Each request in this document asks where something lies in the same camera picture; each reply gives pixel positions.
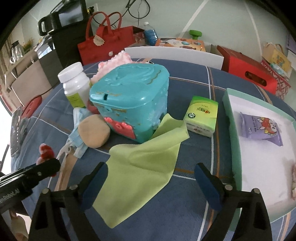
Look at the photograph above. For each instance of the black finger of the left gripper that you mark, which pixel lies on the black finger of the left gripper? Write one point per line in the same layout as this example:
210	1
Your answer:
30	176

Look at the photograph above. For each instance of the black cabinet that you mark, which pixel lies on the black cabinet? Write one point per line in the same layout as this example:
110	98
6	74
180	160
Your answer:
67	28

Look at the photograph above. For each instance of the smartphone on stand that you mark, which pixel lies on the smartphone on stand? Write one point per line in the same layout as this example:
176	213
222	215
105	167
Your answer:
18	131

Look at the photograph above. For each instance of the beige paper gift bag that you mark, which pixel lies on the beige paper gift bag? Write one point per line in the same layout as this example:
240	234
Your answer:
273	53

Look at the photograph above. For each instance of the red pink pipe cleaner bundle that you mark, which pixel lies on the red pink pipe cleaner bundle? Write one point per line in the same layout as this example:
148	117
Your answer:
46	154

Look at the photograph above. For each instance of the blue plaid tablecloth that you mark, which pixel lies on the blue plaid tablecloth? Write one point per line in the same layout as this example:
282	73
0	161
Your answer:
179	211

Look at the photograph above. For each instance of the green dumbbell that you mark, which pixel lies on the green dumbbell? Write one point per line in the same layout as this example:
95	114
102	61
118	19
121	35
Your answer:
195	34

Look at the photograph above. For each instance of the purple snack packet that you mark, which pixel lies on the purple snack packet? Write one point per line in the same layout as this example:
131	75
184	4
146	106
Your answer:
260	128

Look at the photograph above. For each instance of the blue face mask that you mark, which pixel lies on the blue face mask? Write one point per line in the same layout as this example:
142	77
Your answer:
74	140

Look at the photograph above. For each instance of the red stool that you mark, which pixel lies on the red stool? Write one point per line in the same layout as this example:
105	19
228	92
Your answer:
31	106

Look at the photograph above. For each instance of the teal toy treasure box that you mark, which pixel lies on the teal toy treasure box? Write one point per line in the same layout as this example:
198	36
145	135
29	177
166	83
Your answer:
132	99

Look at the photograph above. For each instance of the blue water bottle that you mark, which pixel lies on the blue water bottle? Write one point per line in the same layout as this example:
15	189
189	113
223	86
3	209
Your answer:
150	34

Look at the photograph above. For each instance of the white medicine bottle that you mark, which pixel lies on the white medicine bottle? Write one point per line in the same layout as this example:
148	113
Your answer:
76	85

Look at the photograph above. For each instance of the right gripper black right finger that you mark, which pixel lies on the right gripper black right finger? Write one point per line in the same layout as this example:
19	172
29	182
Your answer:
253	223

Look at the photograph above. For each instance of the beige oval sponge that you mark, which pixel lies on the beige oval sponge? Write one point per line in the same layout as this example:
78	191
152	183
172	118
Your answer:
94	131

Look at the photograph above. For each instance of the red felt handbag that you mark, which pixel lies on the red felt handbag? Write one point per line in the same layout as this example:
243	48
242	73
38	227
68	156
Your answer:
107	42

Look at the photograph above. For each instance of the green tissue pack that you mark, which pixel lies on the green tissue pack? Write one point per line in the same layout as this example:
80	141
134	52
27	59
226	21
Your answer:
201	116

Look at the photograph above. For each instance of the red patterned box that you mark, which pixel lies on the red patterned box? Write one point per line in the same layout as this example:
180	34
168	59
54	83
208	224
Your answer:
282	85

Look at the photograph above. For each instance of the red tape roll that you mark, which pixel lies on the red tape roll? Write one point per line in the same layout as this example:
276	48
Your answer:
92	108

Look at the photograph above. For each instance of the orange toy box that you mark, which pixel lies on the orange toy box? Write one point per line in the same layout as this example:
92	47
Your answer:
181	43

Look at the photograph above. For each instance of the pink white fluffy cloth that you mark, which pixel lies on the pink white fluffy cloth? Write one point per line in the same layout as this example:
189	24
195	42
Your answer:
105	67

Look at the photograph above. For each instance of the green microfiber cloth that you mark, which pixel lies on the green microfiber cloth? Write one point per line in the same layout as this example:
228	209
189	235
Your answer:
136	173

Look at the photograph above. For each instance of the teal white tray box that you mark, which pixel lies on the teal white tray box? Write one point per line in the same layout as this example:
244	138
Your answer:
259	163

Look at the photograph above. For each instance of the white foam board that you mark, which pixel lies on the white foam board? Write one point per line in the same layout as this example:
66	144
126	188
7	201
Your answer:
177	54

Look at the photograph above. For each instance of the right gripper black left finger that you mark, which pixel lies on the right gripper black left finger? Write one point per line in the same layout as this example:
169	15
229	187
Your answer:
47	222

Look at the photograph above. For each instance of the red gift box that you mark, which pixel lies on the red gift box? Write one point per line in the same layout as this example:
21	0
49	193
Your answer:
244	67

